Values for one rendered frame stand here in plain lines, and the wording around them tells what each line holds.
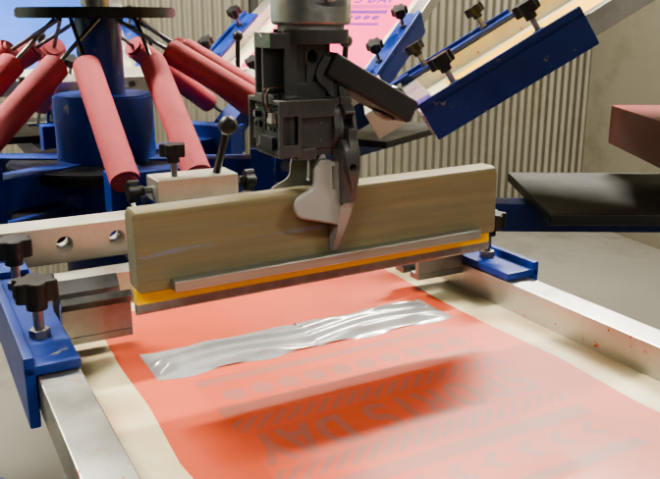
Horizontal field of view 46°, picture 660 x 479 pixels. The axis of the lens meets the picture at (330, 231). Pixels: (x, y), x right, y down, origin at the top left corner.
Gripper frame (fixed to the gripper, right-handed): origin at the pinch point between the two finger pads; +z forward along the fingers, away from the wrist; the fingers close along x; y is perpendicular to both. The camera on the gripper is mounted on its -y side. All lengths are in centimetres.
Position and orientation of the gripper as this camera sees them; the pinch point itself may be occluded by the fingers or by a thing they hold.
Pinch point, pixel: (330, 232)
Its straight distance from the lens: 79.8
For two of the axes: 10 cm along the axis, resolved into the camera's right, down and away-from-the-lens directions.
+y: -8.8, 1.2, -4.6
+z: 0.0, 9.6, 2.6
